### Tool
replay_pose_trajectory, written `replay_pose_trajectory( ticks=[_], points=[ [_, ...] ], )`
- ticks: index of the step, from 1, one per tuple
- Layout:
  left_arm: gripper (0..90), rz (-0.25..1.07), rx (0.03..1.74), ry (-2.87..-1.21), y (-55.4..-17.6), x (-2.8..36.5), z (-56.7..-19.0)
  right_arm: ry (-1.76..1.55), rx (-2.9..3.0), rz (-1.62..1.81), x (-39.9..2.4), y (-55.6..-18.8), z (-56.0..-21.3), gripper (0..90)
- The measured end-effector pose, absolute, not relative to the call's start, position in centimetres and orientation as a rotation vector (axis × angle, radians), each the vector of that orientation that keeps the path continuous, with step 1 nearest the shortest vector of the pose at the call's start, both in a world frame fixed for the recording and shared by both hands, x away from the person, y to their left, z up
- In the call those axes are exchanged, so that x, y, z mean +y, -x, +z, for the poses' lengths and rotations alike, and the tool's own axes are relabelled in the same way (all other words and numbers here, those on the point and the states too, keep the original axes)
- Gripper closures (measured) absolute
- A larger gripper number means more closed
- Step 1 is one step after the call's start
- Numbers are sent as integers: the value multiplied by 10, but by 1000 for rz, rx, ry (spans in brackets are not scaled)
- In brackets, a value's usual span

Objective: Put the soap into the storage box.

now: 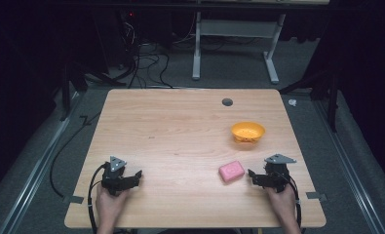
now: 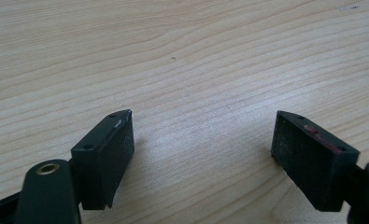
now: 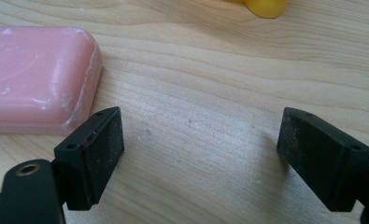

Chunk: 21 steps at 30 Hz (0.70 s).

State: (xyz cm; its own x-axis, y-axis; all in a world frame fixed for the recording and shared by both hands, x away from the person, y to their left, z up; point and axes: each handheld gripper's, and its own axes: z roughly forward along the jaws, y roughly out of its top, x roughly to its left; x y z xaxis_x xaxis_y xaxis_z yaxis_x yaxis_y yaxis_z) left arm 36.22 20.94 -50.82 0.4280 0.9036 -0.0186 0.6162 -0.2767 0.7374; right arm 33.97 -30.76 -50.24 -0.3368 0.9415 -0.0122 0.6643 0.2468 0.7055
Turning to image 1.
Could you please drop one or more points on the grey round table grommet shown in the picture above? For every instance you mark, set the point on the grey round table grommet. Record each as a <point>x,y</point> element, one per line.
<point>227,102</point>

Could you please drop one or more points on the person's right hand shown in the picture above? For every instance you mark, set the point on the person's right hand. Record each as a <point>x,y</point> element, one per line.
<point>282,204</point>

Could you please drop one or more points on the white metal desk frame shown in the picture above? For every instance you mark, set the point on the white metal desk frame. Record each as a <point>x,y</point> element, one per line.
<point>197,48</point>

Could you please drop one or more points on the grey tape piece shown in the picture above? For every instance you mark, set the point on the grey tape piece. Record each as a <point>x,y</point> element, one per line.
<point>316,196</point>
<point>73,199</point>

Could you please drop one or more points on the pink soap bar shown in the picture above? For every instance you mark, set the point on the pink soap bar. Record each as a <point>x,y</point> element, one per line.
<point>231,171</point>

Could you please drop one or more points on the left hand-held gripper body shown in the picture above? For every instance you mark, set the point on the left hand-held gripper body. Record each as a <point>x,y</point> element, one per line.
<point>114,177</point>

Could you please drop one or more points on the person's left hand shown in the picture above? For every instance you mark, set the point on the person's left hand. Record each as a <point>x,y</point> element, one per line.
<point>110,204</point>

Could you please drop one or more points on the orange soap dish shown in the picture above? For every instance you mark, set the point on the orange soap dish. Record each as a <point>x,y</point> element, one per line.
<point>248,131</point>

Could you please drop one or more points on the white crumpled scrap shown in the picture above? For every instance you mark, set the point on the white crumpled scrap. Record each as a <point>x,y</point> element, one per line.
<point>292,102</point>

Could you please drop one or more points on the black metal stand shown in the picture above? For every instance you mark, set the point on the black metal stand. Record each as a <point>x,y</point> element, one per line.
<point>333,104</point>
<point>66,94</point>

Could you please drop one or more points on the grey metal floor rail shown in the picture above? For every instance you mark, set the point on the grey metal floor rail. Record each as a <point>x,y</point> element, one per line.
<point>352,169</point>
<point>34,169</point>

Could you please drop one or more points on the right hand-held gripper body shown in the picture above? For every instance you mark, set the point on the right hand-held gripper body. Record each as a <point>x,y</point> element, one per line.
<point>276,177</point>

